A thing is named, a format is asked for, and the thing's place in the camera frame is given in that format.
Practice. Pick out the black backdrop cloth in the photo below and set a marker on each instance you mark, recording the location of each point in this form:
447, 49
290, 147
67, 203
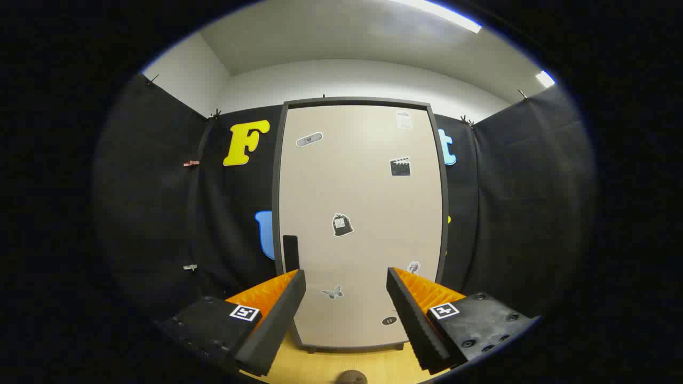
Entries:
149, 186

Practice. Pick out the long ceiling light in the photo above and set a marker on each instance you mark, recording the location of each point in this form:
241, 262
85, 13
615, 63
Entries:
453, 18

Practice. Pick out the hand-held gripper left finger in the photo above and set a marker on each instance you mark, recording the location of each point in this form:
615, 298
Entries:
277, 325

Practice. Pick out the beige shoe cabinet door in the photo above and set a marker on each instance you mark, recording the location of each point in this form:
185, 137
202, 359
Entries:
347, 186

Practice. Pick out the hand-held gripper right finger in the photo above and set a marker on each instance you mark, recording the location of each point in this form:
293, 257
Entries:
413, 320

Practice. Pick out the small ceiling light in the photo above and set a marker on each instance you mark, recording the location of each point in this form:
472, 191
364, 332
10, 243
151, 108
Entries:
545, 79

